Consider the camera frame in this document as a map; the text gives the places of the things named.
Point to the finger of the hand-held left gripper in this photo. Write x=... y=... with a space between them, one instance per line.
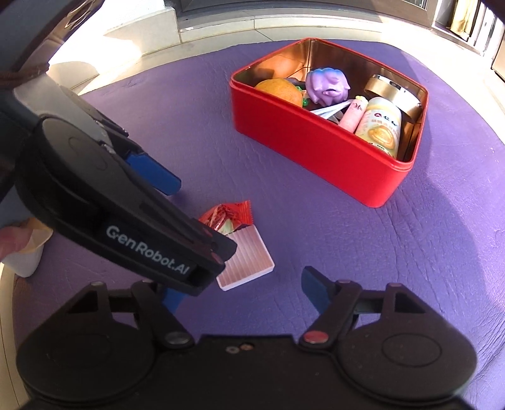
x=158 y=244
x=158 y=173

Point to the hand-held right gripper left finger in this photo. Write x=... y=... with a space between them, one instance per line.
x=173 y=302

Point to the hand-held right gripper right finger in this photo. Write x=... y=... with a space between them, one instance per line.
x=315 y=286

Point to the red tin box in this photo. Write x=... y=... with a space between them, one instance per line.
x=315 y=149

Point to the toy orange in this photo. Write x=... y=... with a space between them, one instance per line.
x=280 y=90

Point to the small green toy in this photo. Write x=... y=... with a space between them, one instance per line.
x=305 y=102

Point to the pink tube with yellow cap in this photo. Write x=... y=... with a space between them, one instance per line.
x=353 y=114

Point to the white sunglasses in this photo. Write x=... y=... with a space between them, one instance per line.
x=329 y=109

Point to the round chrome compact case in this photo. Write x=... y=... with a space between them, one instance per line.
x=394 y=94

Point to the person's left hand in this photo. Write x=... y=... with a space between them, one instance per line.
x=12 y=242

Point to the purple leather mat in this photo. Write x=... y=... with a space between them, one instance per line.
x=355 y=256

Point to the red snack packet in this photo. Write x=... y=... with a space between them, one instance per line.
x=225 y=215

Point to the cream plastic bottle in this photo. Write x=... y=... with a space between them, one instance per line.
x=380 y=126

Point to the purple toy figure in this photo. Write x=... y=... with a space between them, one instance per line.
x=327 y=86

